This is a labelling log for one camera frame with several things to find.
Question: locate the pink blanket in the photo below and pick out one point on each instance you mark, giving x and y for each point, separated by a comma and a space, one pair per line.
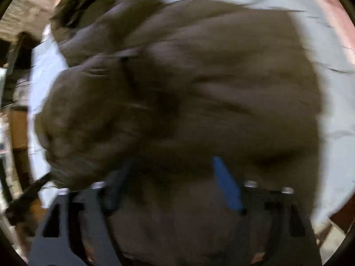
330, 5

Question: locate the light blue bed sheet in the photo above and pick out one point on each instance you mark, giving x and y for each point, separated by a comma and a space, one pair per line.
330, 122

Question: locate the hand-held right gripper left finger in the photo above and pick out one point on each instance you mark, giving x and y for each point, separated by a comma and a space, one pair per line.
119, 183

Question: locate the brown jacket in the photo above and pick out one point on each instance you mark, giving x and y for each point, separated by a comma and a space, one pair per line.
194, 94

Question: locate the cardboard box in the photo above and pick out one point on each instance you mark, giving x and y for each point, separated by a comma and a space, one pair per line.
18, 128

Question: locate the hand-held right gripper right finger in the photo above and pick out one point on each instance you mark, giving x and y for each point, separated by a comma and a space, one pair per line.
227, 184

